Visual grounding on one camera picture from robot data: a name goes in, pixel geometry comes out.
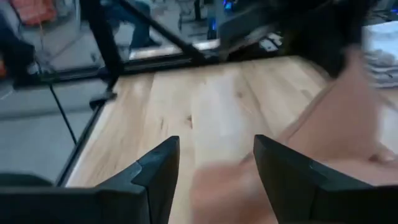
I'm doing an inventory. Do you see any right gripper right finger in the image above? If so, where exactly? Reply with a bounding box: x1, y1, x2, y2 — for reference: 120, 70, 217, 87
253, 134, 398, 224

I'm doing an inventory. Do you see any plain pink towel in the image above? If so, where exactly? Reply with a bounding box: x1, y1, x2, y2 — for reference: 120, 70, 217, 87
189, 46, 398, 224

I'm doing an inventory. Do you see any person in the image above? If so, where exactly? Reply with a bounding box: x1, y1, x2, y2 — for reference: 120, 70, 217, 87
101, 0, 162, 50

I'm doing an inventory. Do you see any orange fabric object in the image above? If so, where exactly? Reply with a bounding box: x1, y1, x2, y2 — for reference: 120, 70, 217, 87
9, 0, 58, 26

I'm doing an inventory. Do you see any black metal table frame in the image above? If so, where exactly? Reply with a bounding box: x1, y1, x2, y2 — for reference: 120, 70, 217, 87
12, 0, 280, 187

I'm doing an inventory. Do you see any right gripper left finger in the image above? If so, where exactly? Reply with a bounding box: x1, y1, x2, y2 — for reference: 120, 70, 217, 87
0, 136, 180, 224

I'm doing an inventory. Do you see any thin black floor cable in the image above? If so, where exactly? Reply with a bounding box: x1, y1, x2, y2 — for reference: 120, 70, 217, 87
49, 83, 78, 146

